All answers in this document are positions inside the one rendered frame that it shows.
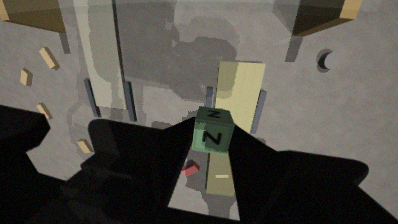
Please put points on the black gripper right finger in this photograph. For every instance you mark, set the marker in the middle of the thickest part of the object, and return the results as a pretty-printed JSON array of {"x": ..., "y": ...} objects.
[{"x": 260, "y": 173}]

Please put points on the green cube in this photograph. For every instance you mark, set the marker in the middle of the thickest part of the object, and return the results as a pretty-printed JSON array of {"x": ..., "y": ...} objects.
[{"x": 213, "y": 131}]

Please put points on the pale yellow strip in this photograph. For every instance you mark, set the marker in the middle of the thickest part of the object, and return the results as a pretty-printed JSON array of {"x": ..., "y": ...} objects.
[{"x": 238, "y": 88}]

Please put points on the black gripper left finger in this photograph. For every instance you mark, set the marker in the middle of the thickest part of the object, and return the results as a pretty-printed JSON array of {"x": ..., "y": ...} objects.
[{"x": 166, "y": 149}]

